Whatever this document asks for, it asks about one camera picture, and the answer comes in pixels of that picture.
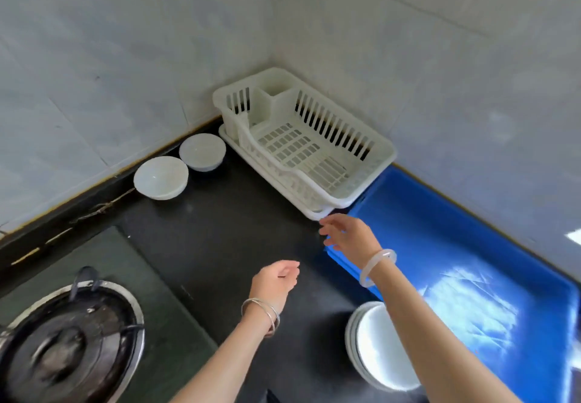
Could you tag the person's right hand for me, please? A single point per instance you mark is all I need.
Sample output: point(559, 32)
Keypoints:
point(351, 239)

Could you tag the person's left hand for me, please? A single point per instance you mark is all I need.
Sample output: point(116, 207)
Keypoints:
point(272, 284)

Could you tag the white drip tray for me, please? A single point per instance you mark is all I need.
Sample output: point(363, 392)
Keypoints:
point(313, 214)

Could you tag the large white bowl black print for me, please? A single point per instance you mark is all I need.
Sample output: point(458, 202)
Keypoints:
point(347, 343)

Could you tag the plain white bowl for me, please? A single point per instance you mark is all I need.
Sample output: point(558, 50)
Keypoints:
point(202, 151)
point(350, 346)
point(353, 346)
point(379, 348)
point(161, 176)

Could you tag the blue plastic tray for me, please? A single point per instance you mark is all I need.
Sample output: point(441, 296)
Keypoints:
point(454, 253)

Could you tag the white plastic dish rack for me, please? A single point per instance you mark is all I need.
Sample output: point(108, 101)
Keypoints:
point(261, 107)

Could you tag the person's right forearm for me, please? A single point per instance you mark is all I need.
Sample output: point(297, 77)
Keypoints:
point(431, 348)

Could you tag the person's left forearm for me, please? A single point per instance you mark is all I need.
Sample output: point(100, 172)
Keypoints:
point(227, 362)

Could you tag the black countertop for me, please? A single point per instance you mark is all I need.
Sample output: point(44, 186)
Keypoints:
point(227, 235)

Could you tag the silver wrist bangles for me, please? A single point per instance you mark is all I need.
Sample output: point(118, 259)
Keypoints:
point(256, 300)

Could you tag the white jade bangle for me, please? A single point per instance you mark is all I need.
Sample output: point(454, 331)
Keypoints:
point(379, 258)

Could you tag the dark green glass stove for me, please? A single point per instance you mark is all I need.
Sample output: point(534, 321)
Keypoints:
point(172, 334)

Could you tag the black gas burner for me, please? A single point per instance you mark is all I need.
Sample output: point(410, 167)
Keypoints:
point(54, 348)

